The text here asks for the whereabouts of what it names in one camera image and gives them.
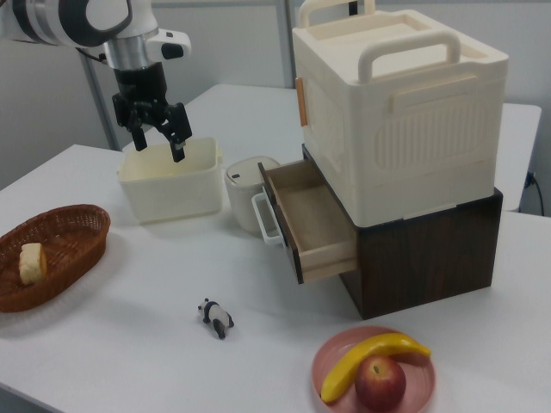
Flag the brown wicker basket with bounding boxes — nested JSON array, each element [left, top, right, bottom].
[[0, 204, 112, 314]]

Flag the dark wooden drawer casing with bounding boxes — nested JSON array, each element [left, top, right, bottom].
[[300, 144, 505, 321]]

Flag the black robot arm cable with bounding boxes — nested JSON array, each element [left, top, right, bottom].
[[75, 46, 108, 65]]

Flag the black power cable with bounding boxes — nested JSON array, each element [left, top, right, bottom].
[[525, 171, 544, 214]]

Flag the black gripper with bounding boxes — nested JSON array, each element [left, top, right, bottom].
[[111, 63, 194, 163]]

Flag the red apple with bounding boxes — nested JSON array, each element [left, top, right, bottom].
[[354, 354, 407, 412]]

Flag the tan wooden door handle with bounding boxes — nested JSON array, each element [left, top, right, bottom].
[[296, 76, 310, 129]]

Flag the yellow banana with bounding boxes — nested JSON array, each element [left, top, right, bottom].
[[320, 332, 432, 404]]

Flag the yellow bread slice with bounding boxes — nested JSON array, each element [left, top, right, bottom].
[[18, 242, 48, 286]]

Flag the panda figurine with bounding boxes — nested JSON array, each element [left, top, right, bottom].
[[197, 297, 235, 340]]

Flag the small cream trash bin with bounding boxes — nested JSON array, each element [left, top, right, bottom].
[[223, 157, 283, 236]]

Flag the pink plate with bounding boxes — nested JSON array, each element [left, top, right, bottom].
[[311, 325, 437, 413]]

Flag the cream plastic open bin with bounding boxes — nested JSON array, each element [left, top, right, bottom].
[[116, 136, 225, 225]]

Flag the dark wooden drawer white handle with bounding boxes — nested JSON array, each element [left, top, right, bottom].
[[251, 158, 359, 286]]

